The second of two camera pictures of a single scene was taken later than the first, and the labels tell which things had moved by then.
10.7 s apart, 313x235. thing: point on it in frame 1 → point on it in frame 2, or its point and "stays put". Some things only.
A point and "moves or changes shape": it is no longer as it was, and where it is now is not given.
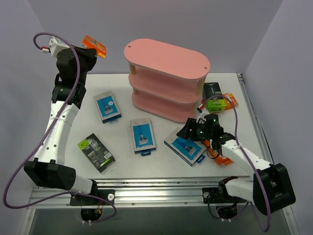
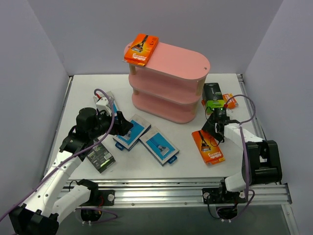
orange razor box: x=90 y=42 → x=140 y=50
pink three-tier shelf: x=166 y=81 stays put
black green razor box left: x=96 y=150 stays put
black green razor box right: x=216 y=104 stays put
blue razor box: x=107 y=106 stays put
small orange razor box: x=228 y=104 stays put
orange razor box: x=220 y=159 moves or changes shape
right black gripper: x=190 y=128 → x=215 y=123
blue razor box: x=188 y=150 → x=159 y=146
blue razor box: x=143 y=136 → x=127 y=141
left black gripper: x=87 y=57 → x=113 y=125
